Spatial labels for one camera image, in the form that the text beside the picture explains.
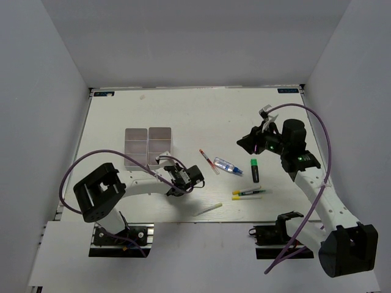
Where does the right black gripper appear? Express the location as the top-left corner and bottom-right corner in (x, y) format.
(237, 120), (290, 156)

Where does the green black highlighter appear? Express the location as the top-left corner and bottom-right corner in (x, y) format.
(250, 158), (260, 183)

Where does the clear blue spray bottle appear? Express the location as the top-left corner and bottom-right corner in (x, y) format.
(213, 157), (243, 176)

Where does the red pen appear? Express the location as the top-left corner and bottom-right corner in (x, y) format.
(199, 149), (219, 175)

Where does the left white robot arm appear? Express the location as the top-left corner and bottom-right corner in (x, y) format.
(73, 163), (205, 244)

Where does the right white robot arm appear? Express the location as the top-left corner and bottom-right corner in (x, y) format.
(237, 119), (378, 278)

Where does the upper yellow tip marker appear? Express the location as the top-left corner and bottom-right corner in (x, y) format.
(232, 186), (261, 195)

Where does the lower yellow tip marker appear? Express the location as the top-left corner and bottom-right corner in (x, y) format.
(232, 195), (263, 201)

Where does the right white organizer bin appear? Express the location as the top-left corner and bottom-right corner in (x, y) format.
(147, 127), (172, 169)

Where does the white organizer bin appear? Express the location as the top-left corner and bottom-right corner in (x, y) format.
(147, 127), (172, 169)
(124, 128), (148, 168)

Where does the left white organizer bin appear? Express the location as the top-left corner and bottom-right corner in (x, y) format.
(124, 128), (148, 168)

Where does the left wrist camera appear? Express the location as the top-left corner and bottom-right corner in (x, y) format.
(155, 151), (173, 168)

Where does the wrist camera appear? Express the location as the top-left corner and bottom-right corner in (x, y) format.
(258, 104), (279, 132)
(155, 151), (173, 168)

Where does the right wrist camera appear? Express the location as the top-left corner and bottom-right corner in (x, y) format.
(258, 104), (279, 132)

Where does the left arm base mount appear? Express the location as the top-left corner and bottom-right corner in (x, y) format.
(89, 224), (154, 258)

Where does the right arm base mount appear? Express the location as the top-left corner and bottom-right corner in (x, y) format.
(249, 211), (314, 260)

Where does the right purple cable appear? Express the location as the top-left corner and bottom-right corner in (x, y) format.
(264, 103), (333, 275)

